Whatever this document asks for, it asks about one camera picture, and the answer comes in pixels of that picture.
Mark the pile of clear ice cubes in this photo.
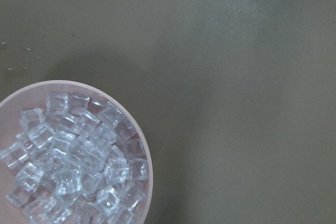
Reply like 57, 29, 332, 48
1, 92, 149, 223

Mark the brown table mat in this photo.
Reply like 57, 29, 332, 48
1, 0, 335, 223

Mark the pink plastic bowl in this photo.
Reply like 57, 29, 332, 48
0, 79, 154, 224

